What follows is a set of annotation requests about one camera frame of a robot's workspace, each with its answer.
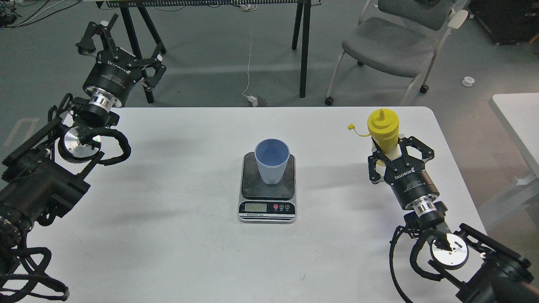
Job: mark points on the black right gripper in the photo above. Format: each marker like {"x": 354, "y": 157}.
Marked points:
{"x": 410, "y": 181}

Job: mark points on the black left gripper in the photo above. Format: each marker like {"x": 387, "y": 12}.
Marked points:
{"x": 110, "y": 80}

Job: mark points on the yellow squeeze bottle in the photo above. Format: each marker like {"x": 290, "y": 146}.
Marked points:
{"x": 383, "y": 128}

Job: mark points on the blue ribbed plastic cup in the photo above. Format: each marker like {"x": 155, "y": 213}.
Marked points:
{"x": 272, "y": 156}

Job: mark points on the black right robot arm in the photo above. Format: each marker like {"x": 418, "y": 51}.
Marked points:
{"x": 483, "y": 270}

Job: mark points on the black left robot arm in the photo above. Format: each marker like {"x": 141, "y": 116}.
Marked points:
{"x": 46, "y": 174}

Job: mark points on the digital kitchen scale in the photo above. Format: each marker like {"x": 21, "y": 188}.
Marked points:
{"x": 263, "y": 203}

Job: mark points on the white plastic spool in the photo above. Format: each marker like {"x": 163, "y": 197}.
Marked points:
{"x": 468, "y": 81}

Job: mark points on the grey office chair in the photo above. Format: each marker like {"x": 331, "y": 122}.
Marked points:
{"x": 395, "y": 49}

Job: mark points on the black cabinet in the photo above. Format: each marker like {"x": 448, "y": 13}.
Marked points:
{"x": 507, "y": 22}

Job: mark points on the black metal table frame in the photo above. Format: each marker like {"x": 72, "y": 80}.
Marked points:
{"x": 238, "y": 45}

